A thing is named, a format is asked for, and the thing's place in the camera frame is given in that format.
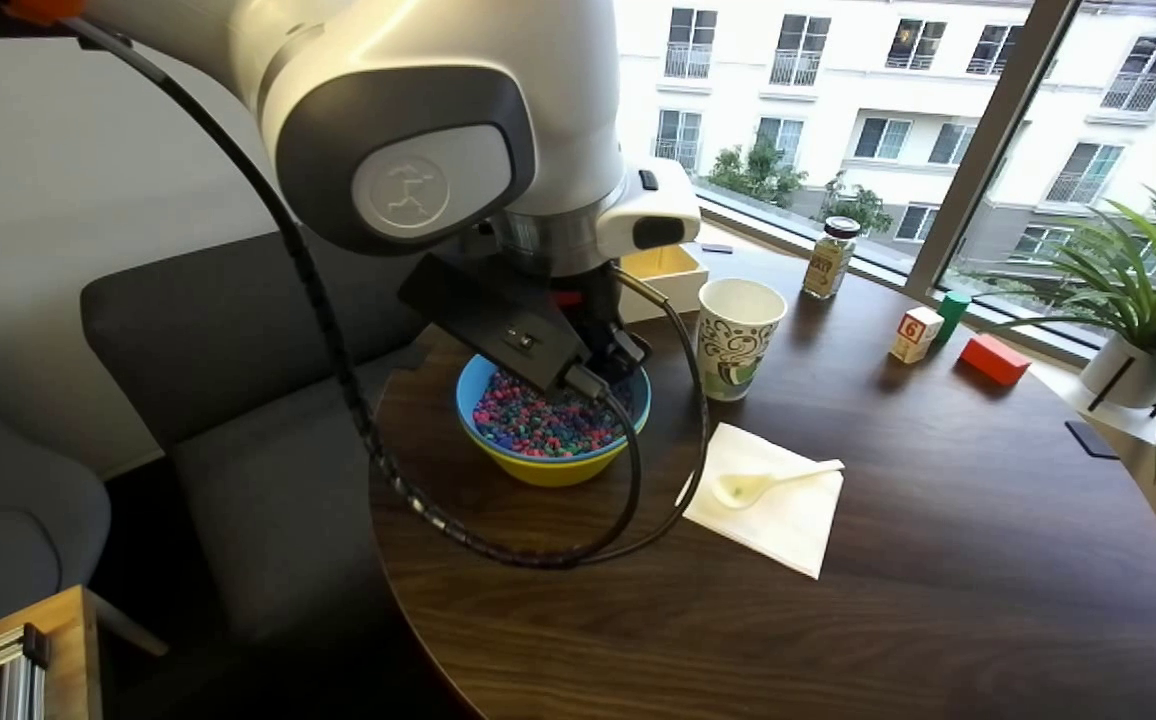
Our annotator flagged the potted green plant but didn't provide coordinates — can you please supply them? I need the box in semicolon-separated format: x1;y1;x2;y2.
1000;198;1156;473

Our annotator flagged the thin black cable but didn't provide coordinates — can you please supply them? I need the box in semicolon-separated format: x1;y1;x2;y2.
560;274;718;567

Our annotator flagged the red block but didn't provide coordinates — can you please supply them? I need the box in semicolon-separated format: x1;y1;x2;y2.
951;333;1035;395

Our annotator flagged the patterned paper cup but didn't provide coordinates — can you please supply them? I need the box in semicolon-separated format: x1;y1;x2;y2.
688;278;794;409

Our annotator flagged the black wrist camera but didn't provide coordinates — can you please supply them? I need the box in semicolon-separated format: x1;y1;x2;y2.
395;249;618;395

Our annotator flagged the wooden cart with aluminium rails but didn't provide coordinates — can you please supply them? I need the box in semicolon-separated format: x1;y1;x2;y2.
0;582;109;720

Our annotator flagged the grey blue chair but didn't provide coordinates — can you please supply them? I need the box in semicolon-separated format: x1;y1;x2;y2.
0;350;117;632

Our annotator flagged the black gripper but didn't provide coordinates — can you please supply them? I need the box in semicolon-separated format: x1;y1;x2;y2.
539;270;652;385

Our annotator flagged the glass jar with dark lid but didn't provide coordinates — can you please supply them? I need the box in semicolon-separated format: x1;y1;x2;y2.
802;212;865;309

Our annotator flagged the green block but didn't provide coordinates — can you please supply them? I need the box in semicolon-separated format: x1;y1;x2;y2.
934;287;978;354

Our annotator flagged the white and yellow wooden box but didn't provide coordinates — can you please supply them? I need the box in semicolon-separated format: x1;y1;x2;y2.
618;243;718;333

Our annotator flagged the grey window frame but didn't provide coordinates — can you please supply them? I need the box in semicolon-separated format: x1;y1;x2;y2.
693;0;1156;392

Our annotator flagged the thick black braided cable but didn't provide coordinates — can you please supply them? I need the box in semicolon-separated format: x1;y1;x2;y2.
60;14;647;575

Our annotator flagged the blue and yellow bowl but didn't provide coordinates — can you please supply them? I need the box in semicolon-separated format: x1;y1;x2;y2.
451;350;656;492

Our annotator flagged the white paper napkin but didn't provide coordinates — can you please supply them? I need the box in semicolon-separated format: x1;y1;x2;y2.
679;420;854;586

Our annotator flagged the white printed cube block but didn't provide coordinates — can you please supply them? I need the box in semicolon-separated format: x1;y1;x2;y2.
890;304;947;371

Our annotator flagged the colorful beads substance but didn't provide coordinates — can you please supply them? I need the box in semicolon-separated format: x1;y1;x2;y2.
471;367;637;464

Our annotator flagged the white apartment building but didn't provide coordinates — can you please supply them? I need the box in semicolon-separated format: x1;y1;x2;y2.
614;0;1156;278

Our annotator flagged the orange clamp ring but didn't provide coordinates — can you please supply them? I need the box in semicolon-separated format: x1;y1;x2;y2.
0;0;92;27

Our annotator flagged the dark grey cushioned bench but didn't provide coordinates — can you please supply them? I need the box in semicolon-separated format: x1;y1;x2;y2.
77;227;468;653

